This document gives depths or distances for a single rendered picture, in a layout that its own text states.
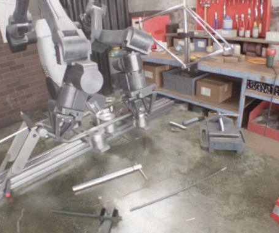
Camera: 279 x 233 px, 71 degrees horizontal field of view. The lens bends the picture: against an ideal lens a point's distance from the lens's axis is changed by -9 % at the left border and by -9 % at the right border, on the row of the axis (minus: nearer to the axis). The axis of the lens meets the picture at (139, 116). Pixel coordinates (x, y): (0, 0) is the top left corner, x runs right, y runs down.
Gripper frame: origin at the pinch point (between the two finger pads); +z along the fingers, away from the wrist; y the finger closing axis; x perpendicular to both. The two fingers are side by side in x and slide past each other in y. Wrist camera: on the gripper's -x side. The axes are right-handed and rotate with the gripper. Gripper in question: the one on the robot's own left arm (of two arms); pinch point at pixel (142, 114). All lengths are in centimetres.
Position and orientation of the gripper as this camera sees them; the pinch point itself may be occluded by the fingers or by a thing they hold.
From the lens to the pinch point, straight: 70.2
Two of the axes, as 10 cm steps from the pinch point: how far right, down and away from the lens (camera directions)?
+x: 6.5, 1.2, -7.5
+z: 1.9, 9.3, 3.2
